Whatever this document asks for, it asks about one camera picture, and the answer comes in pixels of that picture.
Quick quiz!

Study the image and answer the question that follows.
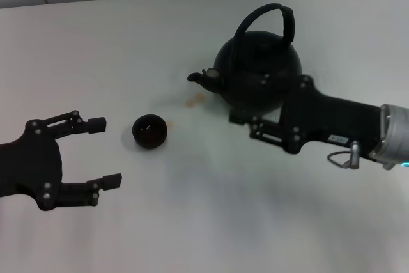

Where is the small dark teacup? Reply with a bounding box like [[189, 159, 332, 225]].
[[132, 114, 169, 150]]

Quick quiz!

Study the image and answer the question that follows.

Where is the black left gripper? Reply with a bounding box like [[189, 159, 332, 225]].
[[0, 110, 123, 212]]

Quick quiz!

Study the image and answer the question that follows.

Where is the black round teapot with handle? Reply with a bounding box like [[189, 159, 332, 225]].
[[187, 3, 304, 116]]

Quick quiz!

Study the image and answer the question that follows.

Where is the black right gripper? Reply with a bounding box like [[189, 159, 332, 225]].
[[229, 72, 384, 159]]

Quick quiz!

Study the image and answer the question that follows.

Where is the right gripper connector with cable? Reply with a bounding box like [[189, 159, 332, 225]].
[[326, 141, 362, 170]]

